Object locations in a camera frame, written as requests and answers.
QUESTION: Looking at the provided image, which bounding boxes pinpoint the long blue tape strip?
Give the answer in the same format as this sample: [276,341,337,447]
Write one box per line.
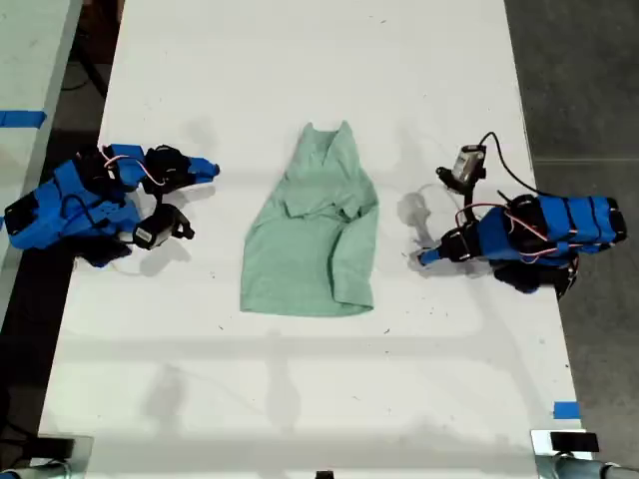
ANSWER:
[0,109,48,131]

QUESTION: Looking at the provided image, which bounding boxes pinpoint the metal corner bracket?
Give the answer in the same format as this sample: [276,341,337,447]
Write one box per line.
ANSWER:
[529,428,601,479]
[35,434,95,469]

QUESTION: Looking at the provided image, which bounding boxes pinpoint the small blue tape piece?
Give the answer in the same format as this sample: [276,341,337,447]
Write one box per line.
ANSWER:
[552,399,582,421]

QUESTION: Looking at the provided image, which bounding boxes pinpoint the grey metal pipe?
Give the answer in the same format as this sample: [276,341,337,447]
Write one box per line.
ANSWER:
[534,452,639,479]
[0,459,69,479]

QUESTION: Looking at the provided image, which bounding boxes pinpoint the pale green T-shirt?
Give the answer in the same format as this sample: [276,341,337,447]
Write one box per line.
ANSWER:
[240,120,379,317]

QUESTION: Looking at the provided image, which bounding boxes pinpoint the small black box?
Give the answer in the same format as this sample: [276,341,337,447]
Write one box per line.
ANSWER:
[549,431,600,455]

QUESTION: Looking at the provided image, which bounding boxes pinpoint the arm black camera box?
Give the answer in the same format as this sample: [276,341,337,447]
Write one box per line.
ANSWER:
[133,203,196,250]

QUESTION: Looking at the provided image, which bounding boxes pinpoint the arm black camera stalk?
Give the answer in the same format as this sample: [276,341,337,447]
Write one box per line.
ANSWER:
[454,188,478,227]

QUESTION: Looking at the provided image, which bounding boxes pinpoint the grey side table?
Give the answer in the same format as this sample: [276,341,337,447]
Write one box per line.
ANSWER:
[0,0,85,320]

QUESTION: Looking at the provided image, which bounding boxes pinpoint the arm silver camera box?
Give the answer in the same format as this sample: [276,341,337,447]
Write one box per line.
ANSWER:
[435,143,488,195]

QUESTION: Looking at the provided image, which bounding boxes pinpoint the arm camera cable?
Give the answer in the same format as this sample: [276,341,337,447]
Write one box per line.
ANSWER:
[478,131,541,196]
[60,193,137,246]

